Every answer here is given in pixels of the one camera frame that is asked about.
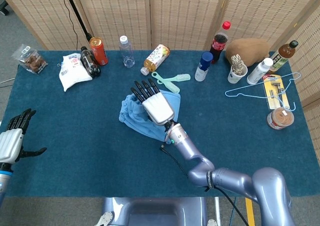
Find black hanging cable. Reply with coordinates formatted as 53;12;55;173
57;0;79;52

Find orange drink can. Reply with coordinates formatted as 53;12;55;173
89;37;109;66

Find dark blue table mat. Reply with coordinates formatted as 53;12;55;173
0;50;320;198

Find razor on yellow card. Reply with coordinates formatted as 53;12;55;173
263;74;291;111

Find brown plush toy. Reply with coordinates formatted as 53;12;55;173
225;37;271;67

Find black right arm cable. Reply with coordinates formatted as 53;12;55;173
159;143;251;226

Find braided rope bundle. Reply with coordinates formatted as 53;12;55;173
230;54;245;75

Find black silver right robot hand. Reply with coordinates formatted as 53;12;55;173
130;78;175;126

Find white floor cable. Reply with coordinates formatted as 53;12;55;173
0;77;16;88

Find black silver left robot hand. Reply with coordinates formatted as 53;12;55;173
0;108;48;165

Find empty clear plastic bottle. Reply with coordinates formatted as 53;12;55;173
118;35;136;68

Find blue cable under table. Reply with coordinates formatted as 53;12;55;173
229;197;238;226

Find white paper cup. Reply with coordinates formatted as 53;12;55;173
227;64;248;84

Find small dark cola bottle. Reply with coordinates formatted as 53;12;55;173
79;46;101;78

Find blue wire clothes hanger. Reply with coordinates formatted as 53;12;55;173
224;72;301;112

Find bamboo folding screen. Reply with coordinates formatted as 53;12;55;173
0;0;320;108

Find green tea bottle black cap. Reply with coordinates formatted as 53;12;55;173
268;39;300;74

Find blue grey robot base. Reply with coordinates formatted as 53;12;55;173
96;197;218;226

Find white powder bag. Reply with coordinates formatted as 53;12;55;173
59;53;93;92

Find green scrub brush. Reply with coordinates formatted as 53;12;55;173
156;72;191;85
151;71;181;95

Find round tin with brown lid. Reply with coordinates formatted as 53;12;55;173
266;107;295;131

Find black stand pole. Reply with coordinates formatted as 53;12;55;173
61;0;94;43

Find black chair wheel base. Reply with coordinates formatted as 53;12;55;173
0;0;9;17

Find light blue fleece pants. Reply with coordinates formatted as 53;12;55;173
118;88;182;141

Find white bottle with blue cap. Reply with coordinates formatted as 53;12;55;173
194;51;214;82

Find cola bottle with red cap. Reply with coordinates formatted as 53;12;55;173
208;20;232;65

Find yellow tea bottle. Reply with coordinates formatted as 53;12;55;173
140;44;171;76

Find clear bag of brown cookies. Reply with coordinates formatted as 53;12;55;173
11;43;49;75

